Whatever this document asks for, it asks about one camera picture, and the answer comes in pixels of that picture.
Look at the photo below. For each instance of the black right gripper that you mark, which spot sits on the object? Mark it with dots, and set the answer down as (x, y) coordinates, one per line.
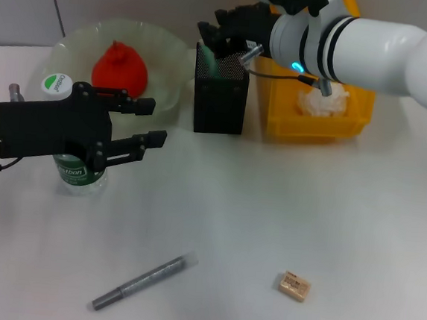
(253, 25)

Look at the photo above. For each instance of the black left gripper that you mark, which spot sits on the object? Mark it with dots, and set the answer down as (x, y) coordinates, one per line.
(47, 130)

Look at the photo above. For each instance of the red tomato-shaped toy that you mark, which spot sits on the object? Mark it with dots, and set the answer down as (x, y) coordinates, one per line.
(120, 71)

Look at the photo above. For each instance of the clear green-label water bottle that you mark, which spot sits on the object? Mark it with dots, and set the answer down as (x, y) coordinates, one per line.
(81, 180)

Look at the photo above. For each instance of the white paper ball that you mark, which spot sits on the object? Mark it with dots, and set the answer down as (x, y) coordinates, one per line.
(327, 102)

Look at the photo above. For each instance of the grey marker pen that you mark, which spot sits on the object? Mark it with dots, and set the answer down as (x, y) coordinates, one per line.
(143, 281)

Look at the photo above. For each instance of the beige eraser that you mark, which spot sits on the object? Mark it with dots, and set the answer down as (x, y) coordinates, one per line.
(292, 285)

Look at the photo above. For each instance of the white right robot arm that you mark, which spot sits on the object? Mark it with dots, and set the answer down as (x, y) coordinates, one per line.
(376, 50)

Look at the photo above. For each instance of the wavy green glass fruit plate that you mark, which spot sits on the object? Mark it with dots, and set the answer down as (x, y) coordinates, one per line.
(166, 62)

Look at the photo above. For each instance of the black mesh pen holder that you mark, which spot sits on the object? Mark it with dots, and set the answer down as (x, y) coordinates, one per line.
(218, 100)

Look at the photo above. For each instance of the yellow plastic bin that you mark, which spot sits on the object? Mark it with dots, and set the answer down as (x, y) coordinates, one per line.
(313, 127)

